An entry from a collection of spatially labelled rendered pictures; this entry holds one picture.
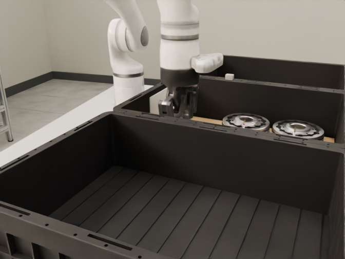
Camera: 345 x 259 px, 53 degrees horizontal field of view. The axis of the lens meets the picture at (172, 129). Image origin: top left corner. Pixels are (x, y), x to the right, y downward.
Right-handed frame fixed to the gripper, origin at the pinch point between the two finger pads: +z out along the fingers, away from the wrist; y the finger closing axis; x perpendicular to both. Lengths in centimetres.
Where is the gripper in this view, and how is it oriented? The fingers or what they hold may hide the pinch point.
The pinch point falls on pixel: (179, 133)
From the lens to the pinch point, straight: 71.0
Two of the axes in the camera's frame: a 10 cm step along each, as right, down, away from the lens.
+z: 0.1, 9.2, 3.9
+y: -4.4, 3.5, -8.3
